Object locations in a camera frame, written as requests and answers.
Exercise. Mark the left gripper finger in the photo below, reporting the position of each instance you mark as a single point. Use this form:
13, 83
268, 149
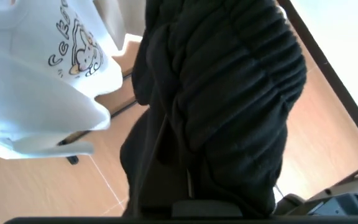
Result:
160, 186

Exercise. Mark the black garment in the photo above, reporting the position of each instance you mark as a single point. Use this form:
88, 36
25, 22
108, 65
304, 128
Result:
222, 93

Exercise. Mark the white printed t-shirt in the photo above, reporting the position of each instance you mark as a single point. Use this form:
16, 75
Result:
26, 93

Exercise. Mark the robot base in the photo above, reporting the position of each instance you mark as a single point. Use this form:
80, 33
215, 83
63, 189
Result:
337, 199

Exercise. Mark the black clothes rack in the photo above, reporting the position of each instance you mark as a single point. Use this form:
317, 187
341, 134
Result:
123, 107

